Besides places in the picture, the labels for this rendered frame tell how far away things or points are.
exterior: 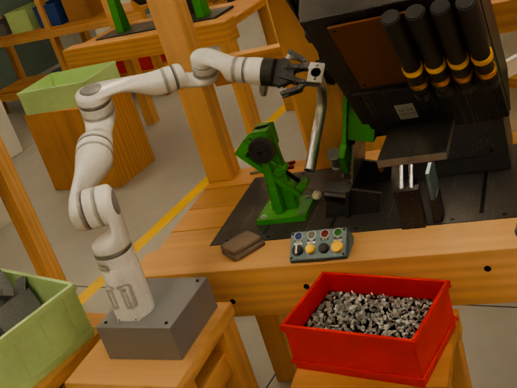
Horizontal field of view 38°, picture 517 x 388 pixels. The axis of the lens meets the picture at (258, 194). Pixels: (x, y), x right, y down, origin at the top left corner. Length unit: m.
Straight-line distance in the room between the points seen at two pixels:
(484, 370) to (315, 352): 1.28
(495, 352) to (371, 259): 1.17
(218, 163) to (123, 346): 0.90
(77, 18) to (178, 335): 6.26
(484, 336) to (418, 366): 1.46
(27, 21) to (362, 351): 7.00
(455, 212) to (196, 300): 0.68
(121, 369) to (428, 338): 0.73
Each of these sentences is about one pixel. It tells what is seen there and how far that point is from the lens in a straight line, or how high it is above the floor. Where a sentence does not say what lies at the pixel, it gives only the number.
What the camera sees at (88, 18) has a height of 0.85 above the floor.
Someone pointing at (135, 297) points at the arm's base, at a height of 1.00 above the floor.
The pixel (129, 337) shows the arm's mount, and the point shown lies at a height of 0.92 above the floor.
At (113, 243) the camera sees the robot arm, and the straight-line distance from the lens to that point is 1.75.
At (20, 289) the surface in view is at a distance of 2.26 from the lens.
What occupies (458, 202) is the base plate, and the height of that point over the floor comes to 0.90.
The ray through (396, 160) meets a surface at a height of 1.12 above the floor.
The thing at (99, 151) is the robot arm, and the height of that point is 1.31.
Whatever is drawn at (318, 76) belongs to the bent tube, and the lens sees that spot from 2.01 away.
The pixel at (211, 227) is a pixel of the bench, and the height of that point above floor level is 0.88.
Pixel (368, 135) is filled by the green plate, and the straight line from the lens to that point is 1.97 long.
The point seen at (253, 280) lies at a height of 0.86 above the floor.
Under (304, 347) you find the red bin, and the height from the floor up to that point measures 0.86.
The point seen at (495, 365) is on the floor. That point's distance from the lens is 2.89.
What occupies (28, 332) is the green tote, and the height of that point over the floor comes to 0.92.
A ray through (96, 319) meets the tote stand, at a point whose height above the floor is 0.79.
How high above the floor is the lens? 1.84
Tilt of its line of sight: 24 degrees down
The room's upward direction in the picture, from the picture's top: 18 degrees counter-clockwise
